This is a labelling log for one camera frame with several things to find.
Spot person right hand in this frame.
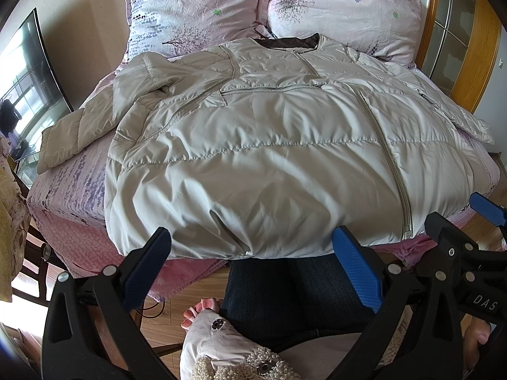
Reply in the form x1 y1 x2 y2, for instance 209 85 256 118
463 317 491 371

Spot wooden glass door frame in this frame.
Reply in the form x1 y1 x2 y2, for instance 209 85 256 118
415 0 502 112

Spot right floral pink pillow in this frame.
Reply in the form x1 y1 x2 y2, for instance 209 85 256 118
267 0 423 66

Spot dark blue trouser legs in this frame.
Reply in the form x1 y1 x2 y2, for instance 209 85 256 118
219 255 375 352

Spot left floral pink pillow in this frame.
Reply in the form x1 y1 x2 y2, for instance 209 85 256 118
123 0 268 64

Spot pink floral bed sheet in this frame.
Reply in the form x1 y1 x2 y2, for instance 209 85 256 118
27 67 501 304

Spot black television screen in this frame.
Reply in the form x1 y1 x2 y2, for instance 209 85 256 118
1 9 72 161

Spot beige puffer jacket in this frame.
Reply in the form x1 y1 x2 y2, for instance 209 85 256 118
37 33 495 261

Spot pink fuzzy slipper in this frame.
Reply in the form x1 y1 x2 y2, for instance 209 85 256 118
179 298 304 379

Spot floral pink pillow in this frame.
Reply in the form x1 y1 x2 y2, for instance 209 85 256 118
123 0 268 64
267 0 423 66

